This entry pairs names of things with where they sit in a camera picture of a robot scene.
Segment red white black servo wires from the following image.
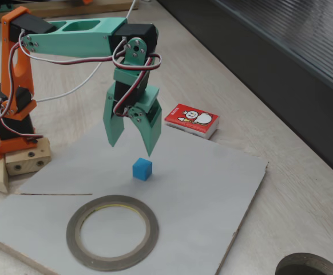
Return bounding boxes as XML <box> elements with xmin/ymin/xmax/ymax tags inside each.
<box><xmin>0</xmin><ymin>30</ymin><xmax>162</xmax><ymax>144</ymax></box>

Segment grey board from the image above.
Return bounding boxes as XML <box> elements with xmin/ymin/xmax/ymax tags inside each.
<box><xmin>0</xmin><ymin>110</ymin><xmax>269</xmax><ymax>275</ymax></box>

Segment blue cube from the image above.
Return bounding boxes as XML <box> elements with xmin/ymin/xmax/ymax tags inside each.
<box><xmin>132</xmin><ymin>156</ymin><xmax>153</xmax><ymax>182</ymax></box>

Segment wooden block with screw holes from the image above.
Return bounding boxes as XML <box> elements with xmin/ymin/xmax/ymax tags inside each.
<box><xmin>5</xmin><ymin>139</ymin><xmax>52</xmax><ymax>176</ymax></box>

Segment grey tape ring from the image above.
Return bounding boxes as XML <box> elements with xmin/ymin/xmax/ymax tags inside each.
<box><xmin>65</xmin><ymin>194</ymin><xmax>160</xmax><ymax>272</ymax></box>

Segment long wooden plank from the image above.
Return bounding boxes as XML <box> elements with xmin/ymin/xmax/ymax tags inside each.
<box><xmin>0</xmin><ymin>0</ymin><xmax>140</xmax><ymax>25</ymax></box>

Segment orange green leader arm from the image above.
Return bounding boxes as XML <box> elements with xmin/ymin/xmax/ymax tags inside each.
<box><xmin>0</xmin><ymin>0</ymin><xmax>94</xmax><ymax>14</ymax></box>

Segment red cartoon print box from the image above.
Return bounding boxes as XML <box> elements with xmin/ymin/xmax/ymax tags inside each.
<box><xmin>164</xmin><ymin>103</ymin><xmax>220</xmax><ymax>140</ymax></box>

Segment white usb cable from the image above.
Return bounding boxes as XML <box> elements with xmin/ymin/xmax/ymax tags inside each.
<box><xmin>34</xmin><ymin>0</ymin><xmax>137</xmax><ymax>103</ymax></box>

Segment dark ribbed glass partition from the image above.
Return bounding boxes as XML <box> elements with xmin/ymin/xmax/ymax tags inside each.
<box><xmin>157</xmin><ymin>0</ymin><xmax>333</xmax><ymax>186</ymax></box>

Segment round desk cable hole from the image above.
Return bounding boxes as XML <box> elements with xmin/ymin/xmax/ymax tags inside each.
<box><xmin>275</xmin><ymin>252</ymin><xmax>333</xmax><ymax>275</ymax></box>

